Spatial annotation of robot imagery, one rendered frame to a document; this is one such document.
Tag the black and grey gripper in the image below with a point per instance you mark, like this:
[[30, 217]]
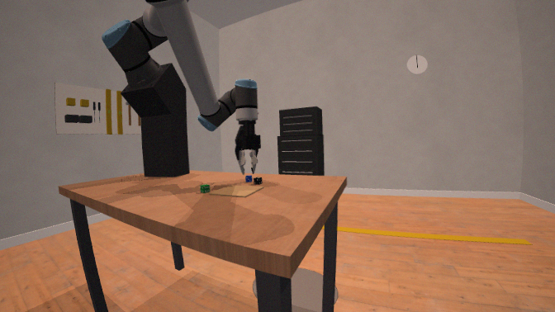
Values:
[[250, 142]]

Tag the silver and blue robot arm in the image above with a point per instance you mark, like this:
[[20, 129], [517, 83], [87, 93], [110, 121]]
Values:
[[130, 42]]

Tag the tan mat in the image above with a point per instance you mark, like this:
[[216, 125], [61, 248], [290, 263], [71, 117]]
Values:
[[236, 190]]

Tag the green die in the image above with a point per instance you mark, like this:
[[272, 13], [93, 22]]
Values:
[[205, 188]]

